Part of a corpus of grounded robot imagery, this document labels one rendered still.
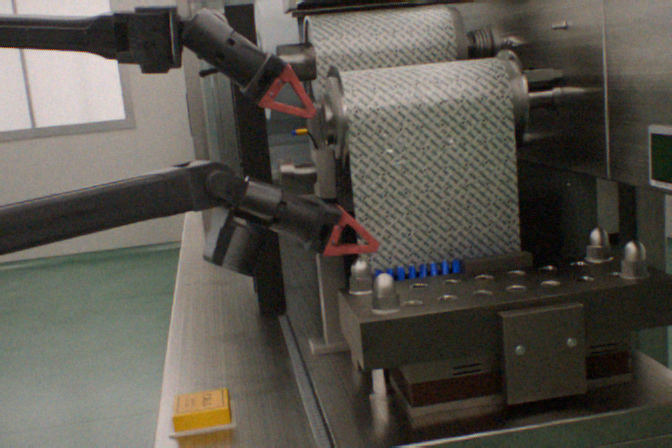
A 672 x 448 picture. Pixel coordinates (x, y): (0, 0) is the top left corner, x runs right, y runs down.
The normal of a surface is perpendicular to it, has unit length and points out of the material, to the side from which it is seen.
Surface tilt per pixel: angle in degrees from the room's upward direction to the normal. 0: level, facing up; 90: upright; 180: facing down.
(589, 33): 90
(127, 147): 90
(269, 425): 0
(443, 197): 90
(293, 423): 0
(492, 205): 90
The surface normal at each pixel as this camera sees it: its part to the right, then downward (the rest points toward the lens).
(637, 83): -0.98, 0.12
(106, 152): 0.16, 0.17
